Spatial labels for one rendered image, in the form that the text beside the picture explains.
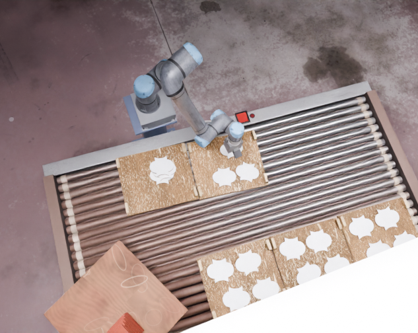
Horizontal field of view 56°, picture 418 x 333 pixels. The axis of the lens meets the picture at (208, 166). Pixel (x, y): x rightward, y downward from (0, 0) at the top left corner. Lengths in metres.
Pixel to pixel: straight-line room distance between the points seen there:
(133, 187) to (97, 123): 1.32
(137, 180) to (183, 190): 0.27
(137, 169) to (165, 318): 0.83
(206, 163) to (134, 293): 0.81
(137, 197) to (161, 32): 2.01
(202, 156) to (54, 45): 2.11
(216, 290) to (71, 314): 0.73
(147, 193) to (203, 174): 0.34
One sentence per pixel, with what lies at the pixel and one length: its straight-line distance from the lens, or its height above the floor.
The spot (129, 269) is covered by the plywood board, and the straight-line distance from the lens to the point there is 2.11.
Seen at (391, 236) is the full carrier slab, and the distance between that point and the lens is 2.47.
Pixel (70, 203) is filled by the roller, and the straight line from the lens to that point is 2.35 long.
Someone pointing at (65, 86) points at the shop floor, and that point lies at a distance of 3.72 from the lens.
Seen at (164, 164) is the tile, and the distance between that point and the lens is 2.25.
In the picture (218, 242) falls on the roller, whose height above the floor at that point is 0.92.
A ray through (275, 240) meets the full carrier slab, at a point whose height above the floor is 0.94.
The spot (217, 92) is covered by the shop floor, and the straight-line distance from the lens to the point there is 3.54.
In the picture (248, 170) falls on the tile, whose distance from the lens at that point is 2.29.
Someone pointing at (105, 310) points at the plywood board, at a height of 1.04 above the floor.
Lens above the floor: 3.12
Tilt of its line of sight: 73 degrees down
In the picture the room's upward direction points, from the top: 8 degrees clockwise
